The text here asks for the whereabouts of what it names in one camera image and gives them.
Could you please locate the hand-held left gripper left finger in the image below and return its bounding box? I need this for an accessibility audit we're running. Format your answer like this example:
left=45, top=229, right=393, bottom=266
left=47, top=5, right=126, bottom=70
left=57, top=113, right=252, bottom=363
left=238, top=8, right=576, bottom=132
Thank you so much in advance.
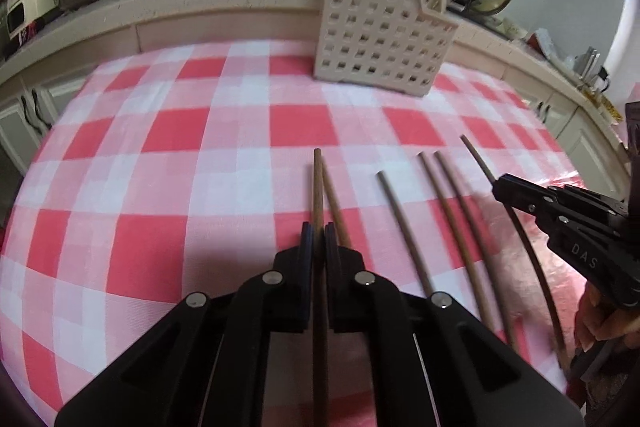
left=54, top=222, right=318, bottom=427

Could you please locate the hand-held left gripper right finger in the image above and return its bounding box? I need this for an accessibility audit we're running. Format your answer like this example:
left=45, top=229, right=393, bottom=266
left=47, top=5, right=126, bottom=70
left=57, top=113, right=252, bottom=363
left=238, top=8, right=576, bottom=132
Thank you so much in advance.
left=325, top=222, right=586, bottom=427

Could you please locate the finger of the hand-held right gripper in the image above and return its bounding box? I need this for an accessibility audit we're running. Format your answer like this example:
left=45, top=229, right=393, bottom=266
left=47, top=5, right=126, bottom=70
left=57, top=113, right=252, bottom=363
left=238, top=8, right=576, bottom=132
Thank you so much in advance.
left=492, top=186, right=571, bottom=233
left=495, top=173, right=628, bottom=215

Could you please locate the brown wooden chopstick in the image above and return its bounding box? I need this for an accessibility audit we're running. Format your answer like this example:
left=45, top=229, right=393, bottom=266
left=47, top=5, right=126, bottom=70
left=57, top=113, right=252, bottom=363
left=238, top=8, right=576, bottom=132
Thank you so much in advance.
left=460, top=134, right=572, bottom=373
left=418, top=152, right=499, bottom=334
left=376, top=171, right=436, bottom=299
left=312, top=148, right=332, bottom=427
left=320, top=157, right=352, bottom=249
left=434, top=150, right=521, bottom=353

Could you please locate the white perforated utensil basket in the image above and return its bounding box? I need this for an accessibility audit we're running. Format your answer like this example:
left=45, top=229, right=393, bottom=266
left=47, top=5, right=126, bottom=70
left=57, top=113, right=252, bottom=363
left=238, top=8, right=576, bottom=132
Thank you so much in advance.
left=314, top=0, right=459, bottom=98

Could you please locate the person's right hand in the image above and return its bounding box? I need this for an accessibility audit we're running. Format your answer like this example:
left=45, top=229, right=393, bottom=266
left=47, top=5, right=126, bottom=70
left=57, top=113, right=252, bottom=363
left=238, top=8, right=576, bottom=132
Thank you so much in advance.
left=575, top=286, right=640, bottom=344

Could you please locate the red white checkered tablecloth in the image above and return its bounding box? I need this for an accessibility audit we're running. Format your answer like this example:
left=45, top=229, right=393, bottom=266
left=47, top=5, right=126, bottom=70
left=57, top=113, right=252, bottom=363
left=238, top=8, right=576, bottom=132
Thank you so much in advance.
left=0, top=39, right=618, bottom=427

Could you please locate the small dark patterned box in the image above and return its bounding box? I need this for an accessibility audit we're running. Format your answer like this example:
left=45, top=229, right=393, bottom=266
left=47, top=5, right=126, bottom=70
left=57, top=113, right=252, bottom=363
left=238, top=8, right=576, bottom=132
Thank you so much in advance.
left=17, top=24, right=41, bottom=48

